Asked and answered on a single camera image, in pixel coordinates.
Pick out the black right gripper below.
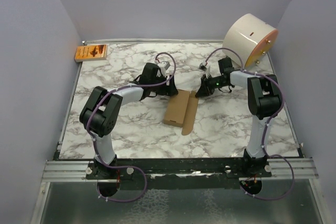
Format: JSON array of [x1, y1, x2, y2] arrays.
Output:
[[195, 73, 227, 98]]

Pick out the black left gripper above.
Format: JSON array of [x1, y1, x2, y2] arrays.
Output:
[[150, 74, 178, 97]]

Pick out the brown cardboard box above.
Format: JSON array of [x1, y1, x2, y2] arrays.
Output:
[[163, 90, 198, 136]]

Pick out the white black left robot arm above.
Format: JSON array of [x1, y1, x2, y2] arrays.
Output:
[[79, 60, 178, 179]]

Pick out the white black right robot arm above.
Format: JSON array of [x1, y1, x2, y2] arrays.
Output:
[[195, 57, 284, 177]]

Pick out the large white cylindrical roll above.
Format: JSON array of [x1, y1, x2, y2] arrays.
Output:
[[222, 14, 279, 69]]

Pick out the orange paperback book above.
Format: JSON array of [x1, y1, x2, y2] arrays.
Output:
[[74, 45, 108, 62]]

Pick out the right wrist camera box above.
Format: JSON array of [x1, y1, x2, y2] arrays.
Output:
[[199, 61, 211, 78]]

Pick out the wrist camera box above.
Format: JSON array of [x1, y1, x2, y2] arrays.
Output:
[[155, 60, 170, 77], [199, 61, 211, 78]]

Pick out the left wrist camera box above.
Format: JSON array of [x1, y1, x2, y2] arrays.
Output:
[[155, 60, 170, 77]]

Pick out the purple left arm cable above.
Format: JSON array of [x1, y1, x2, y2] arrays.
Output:
[[86, 52, 176, 204]]

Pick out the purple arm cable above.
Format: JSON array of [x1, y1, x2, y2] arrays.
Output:
[[203, 48, 296, 200], [86, 52, 176, 204]]

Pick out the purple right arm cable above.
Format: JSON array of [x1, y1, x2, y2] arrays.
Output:
[[203, 48, 296, 200]]

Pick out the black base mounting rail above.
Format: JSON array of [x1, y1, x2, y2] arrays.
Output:
[[86, 157, 271, 190]]

